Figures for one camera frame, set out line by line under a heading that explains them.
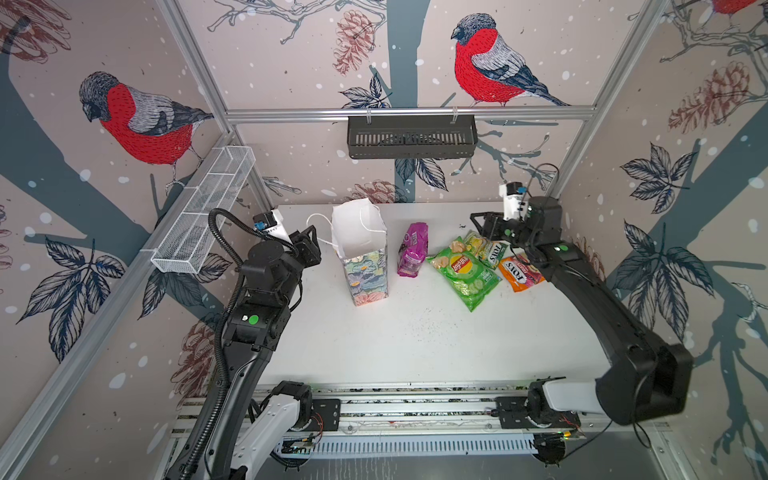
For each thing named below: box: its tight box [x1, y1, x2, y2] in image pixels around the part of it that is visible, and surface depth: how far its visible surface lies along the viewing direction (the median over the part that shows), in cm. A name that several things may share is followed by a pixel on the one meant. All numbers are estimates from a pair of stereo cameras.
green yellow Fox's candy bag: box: [464, 229, 508, 270], surface depth 106 cm
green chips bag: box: [426, 236, 503, 312], surface depth 97 cm
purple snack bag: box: [397, 222, 429, 278], surface depth 97 cm
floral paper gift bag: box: [331, 199, 389, 307], surface depth 84 cm
